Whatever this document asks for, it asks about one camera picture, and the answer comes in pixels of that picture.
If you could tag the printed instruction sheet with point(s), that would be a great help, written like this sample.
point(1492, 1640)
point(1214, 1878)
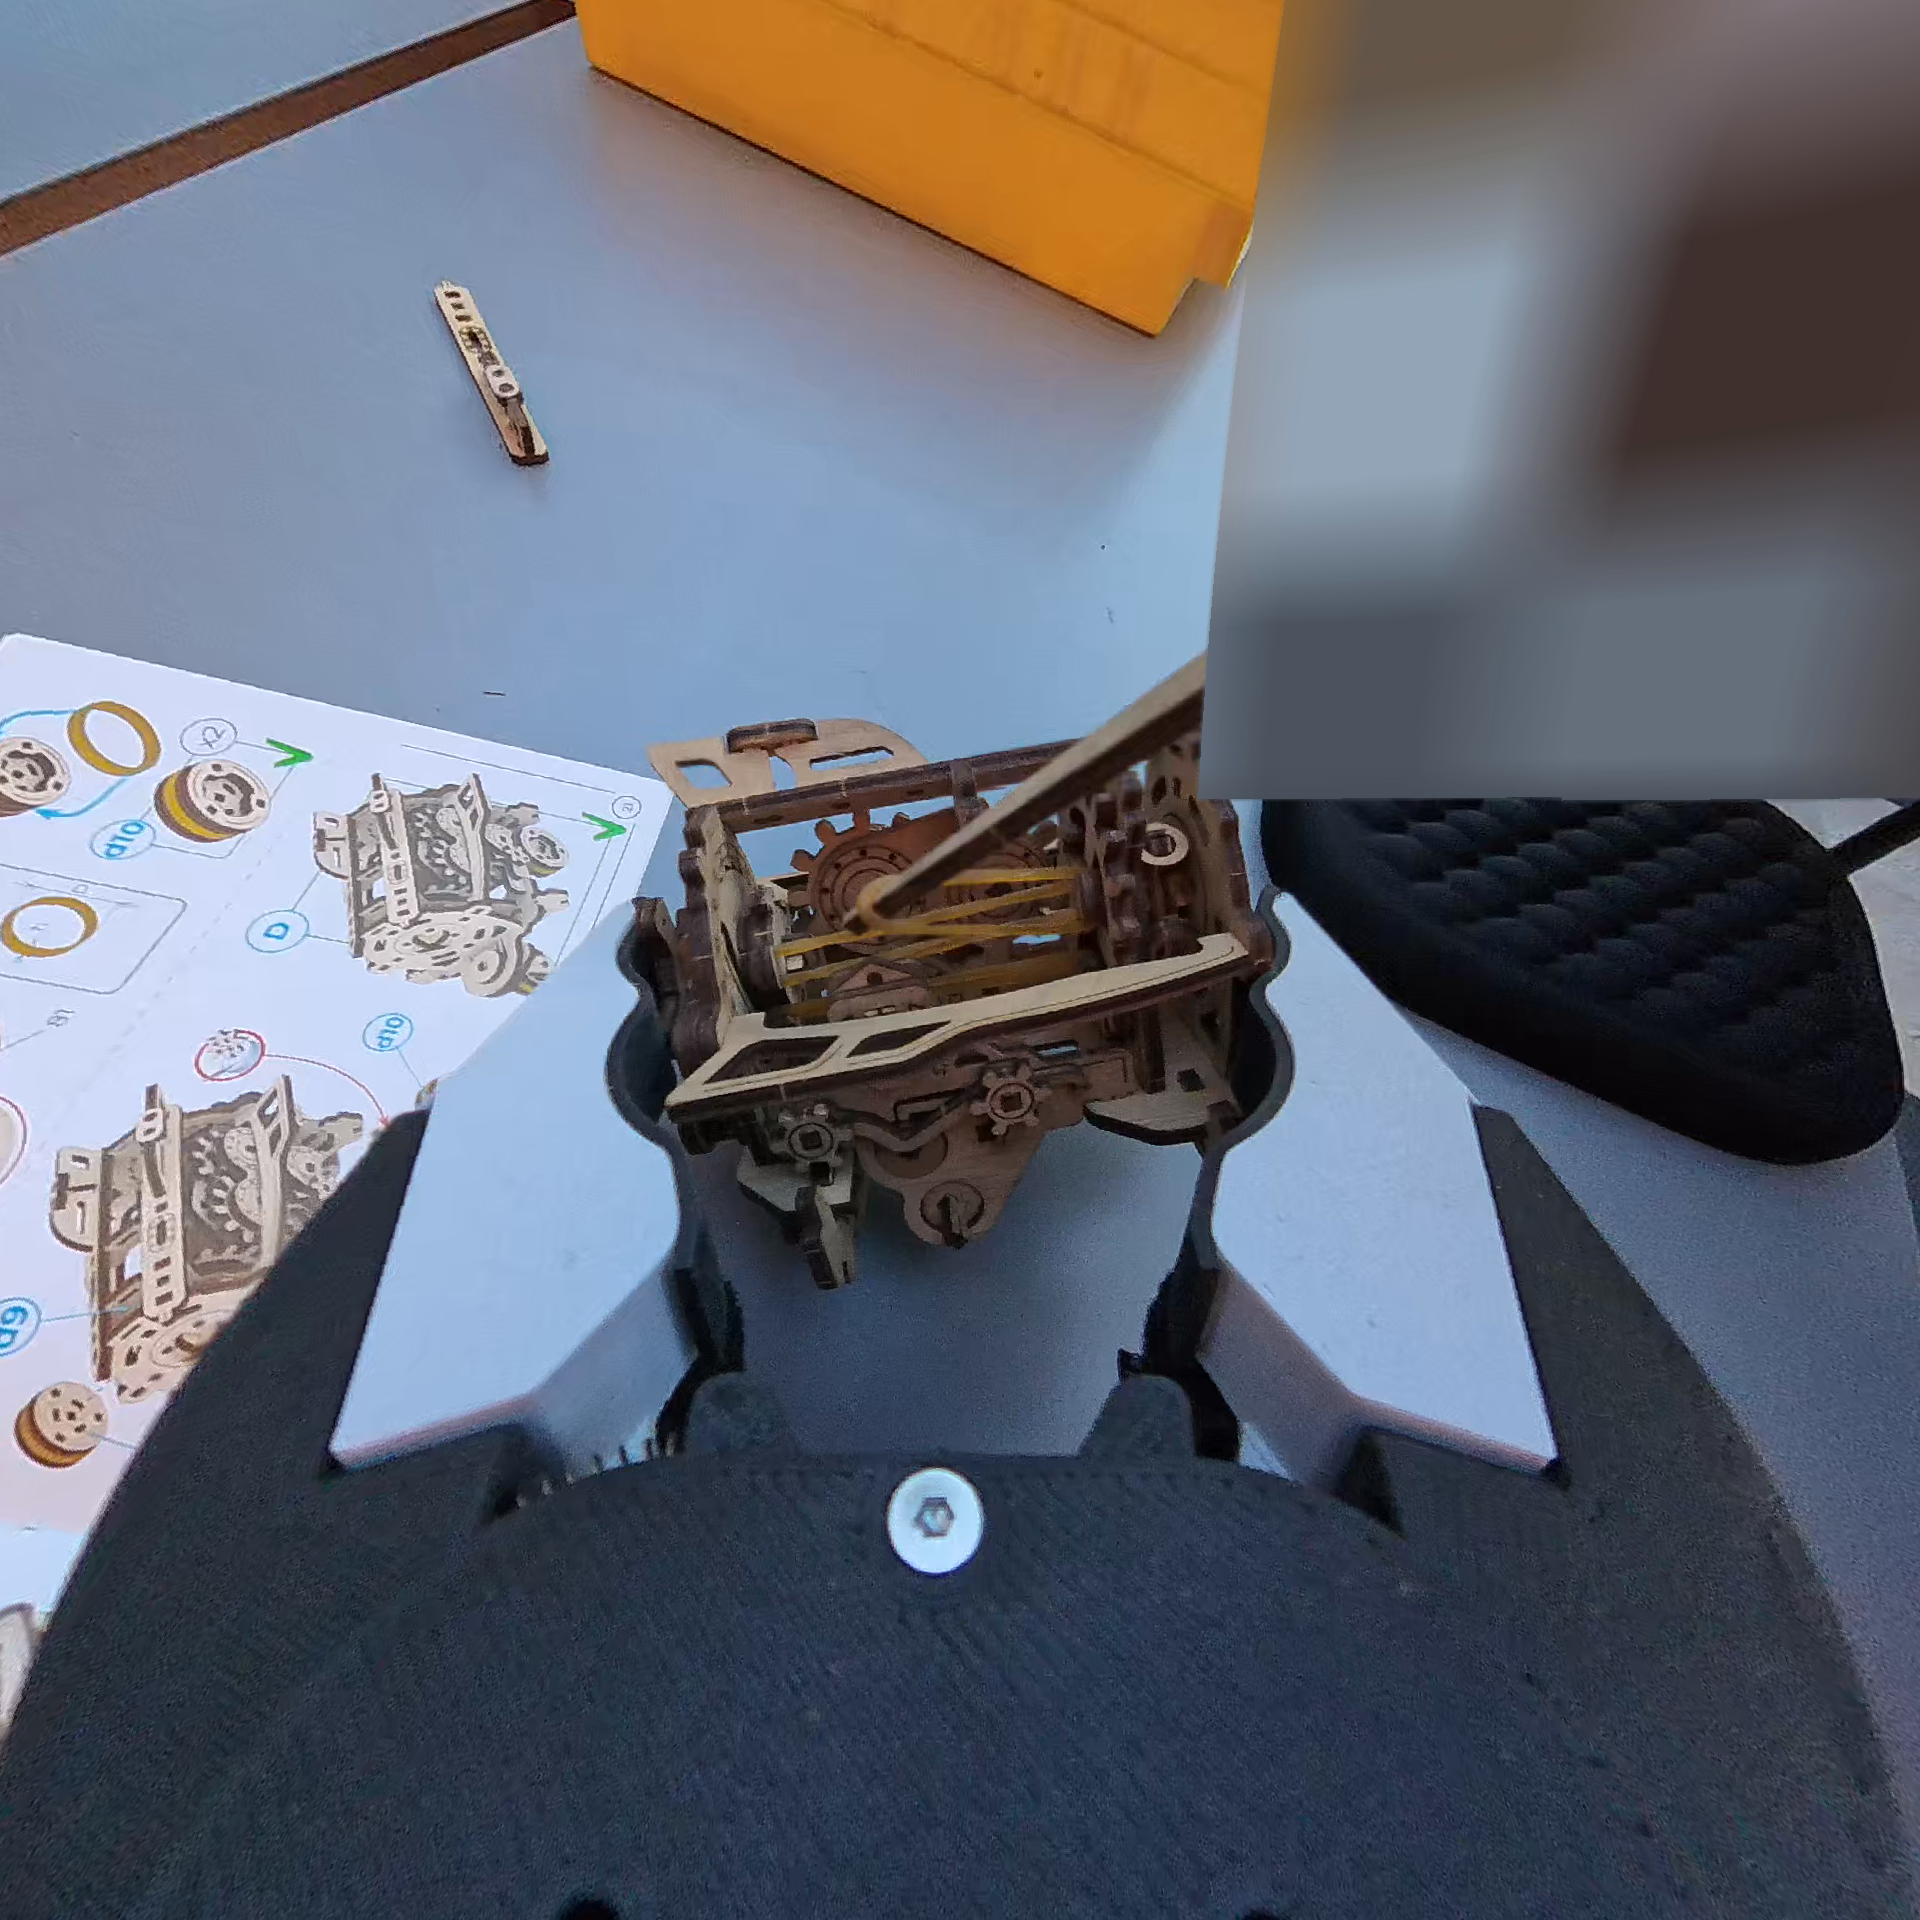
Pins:
point(225, 931)

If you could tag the wooden gear model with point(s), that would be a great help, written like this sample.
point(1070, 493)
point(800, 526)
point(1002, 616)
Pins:
point(961, 1035)

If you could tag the small wooden strip part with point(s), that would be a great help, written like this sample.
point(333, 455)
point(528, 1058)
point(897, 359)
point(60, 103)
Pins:
point(493, 375)

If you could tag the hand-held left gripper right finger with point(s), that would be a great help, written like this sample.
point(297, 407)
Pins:
point(1351, 1201)

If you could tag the yellow plastic box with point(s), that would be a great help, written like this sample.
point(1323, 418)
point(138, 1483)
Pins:
point(961, 121)

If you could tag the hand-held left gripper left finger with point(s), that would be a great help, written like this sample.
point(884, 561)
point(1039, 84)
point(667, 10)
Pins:
point(518, 1201)

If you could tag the thin wooden stick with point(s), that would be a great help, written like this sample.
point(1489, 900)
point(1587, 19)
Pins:
point(1035, 811)

